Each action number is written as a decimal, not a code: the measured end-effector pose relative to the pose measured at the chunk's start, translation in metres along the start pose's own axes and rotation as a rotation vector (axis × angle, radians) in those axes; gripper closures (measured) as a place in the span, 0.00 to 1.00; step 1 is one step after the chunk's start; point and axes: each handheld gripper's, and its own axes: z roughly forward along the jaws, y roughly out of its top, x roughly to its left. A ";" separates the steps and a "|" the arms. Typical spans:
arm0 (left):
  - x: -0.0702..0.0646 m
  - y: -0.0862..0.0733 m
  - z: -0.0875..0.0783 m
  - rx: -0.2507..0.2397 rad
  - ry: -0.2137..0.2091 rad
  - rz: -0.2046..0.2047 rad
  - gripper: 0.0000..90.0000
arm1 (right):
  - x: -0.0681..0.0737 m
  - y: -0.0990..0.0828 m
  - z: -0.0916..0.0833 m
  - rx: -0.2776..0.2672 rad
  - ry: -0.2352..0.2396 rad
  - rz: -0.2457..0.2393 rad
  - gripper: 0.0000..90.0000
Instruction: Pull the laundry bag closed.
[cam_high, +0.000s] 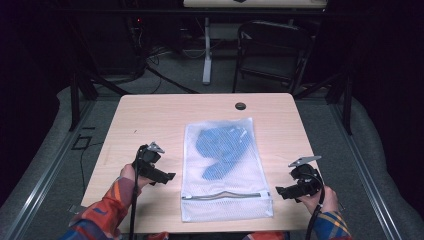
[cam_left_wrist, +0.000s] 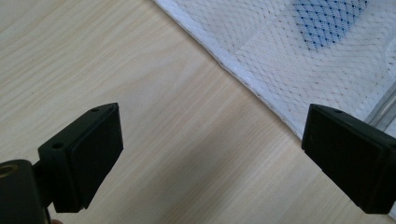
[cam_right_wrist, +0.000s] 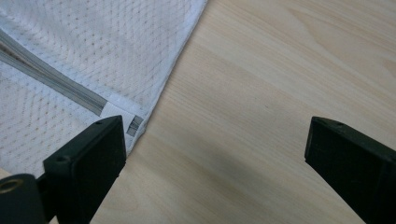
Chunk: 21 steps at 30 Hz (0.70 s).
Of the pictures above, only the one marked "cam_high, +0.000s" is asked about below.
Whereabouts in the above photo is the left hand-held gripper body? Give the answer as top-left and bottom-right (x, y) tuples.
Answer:
(132, 141), (166, 178)

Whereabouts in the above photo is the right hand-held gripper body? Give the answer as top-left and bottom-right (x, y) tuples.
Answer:
(287, 155), (325, 198)

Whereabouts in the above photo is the white mesh laundry bag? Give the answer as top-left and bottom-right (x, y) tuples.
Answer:
(179, 116), (275, 224)

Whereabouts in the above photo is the blue cloth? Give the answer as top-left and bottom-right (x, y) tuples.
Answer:
(195, 125), (252, 182)

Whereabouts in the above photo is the person's left hand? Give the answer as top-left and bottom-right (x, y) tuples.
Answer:
(119, 163), (152, 190)

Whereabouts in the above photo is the person's right hand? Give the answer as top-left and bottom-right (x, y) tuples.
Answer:
(297, 185), (340, 216)

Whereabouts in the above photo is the white table leg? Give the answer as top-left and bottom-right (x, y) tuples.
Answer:
(201, 16), (214, 86)

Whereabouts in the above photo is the black folding chair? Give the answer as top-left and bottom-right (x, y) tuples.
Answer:
(231, 19), (317, 95)

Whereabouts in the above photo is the right hand-held gripper black cable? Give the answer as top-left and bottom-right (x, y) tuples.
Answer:
(304, 173), (327, 240)

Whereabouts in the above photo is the hand-held gripper black cable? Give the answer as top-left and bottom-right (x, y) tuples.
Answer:
(128, 146), (143, 240)
(304, 173), (327, 240)

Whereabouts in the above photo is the left hand-held gripper black cable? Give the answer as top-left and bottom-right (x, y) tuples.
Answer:
(128, 146), (143, 240)

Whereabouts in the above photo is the black floor cable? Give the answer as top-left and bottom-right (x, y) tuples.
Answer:
(144, 64), (201, 95)

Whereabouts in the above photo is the black metal frame post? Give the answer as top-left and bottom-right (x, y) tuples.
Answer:
(68, 69), (83, 133)

